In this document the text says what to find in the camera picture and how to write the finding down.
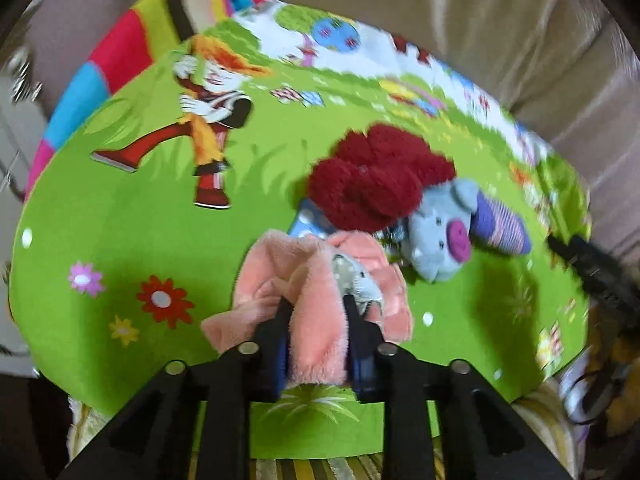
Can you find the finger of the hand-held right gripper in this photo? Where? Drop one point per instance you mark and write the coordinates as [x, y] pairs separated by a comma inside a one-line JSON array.
[[575, 252]]

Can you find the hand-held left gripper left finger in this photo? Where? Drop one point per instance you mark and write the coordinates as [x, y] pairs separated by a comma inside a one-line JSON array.
[[272, 355]]

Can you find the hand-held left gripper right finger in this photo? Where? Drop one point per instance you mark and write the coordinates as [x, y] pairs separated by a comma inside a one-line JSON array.
[[362, 370]]

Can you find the pink fluffy cloth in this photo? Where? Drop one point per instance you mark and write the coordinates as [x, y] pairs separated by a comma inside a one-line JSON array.
[[320, 340]]

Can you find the grey dotted cloth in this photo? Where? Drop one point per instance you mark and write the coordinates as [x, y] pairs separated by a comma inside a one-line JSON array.
[[357, 280]]

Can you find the striped bed cover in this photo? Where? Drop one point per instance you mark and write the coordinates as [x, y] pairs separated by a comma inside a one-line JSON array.
[[310, 471]]

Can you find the blue dotted cloth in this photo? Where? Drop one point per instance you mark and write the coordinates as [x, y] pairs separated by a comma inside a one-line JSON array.
[[307, 222]]

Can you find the grey pig plush toy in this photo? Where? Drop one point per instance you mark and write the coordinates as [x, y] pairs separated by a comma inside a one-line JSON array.
[[435, 230]]

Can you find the cartoon printed green mat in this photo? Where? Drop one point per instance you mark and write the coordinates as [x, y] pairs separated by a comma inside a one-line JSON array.
[[125, 240]]

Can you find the red fluffy scarf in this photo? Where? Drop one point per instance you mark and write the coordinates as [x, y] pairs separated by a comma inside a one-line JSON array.
[[380, 180]]

